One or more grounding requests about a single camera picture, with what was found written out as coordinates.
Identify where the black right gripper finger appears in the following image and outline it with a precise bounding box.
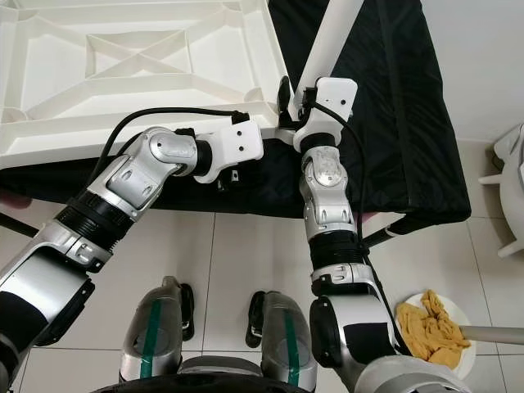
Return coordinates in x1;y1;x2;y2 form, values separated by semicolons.
278;75;295;129

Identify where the white plastic table leg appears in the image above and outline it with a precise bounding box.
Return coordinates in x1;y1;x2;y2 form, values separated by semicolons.
294;0;366;96

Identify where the black cloth table cover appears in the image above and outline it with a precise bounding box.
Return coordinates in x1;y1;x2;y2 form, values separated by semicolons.
0;0;472;230

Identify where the silver right robot leg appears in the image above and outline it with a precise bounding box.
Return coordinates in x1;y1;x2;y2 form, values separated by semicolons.
246;291;318;391

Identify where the silver robot leg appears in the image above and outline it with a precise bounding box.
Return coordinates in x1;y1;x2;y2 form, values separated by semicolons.
119;276;194;382
246;291;318;391

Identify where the silver left robot leg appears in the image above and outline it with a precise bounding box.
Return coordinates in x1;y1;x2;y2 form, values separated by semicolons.
119;276;194;382

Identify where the black robot waist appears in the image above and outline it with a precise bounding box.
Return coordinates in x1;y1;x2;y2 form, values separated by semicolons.
90;373;345;393

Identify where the white plastic chair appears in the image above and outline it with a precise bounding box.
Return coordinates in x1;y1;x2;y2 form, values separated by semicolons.
478;123;524;261

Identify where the grey pole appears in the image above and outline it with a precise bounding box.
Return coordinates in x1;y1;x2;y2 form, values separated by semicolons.
458;325;524;346

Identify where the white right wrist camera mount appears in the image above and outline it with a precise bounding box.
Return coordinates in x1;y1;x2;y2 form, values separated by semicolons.
295;77;359;153

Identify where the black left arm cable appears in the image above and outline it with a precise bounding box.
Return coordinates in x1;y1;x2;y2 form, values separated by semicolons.
98;106;251;186

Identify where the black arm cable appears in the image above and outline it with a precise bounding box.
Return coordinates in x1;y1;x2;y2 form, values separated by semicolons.
98;106;251;186
322;102;412;355

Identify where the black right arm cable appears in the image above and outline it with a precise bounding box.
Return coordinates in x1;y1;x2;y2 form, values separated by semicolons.
322;102;412;355

